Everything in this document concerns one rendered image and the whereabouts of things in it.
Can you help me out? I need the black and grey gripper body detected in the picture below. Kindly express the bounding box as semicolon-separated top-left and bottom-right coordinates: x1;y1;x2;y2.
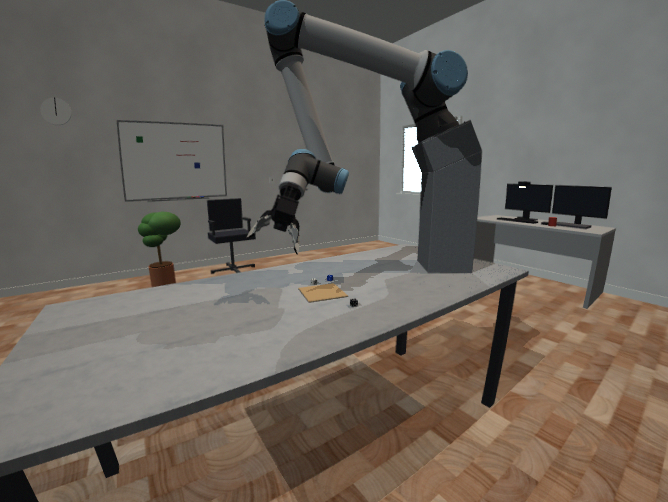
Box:
272;182;301;227

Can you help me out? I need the orange flat mat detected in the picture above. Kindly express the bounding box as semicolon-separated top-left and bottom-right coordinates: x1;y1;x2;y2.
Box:
299;283;348;302

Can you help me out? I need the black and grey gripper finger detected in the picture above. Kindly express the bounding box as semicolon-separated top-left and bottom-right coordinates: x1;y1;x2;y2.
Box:
288;216;299;254
247;209;273;238

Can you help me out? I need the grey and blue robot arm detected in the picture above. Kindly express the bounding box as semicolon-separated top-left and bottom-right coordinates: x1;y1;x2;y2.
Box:
265;0;468;198

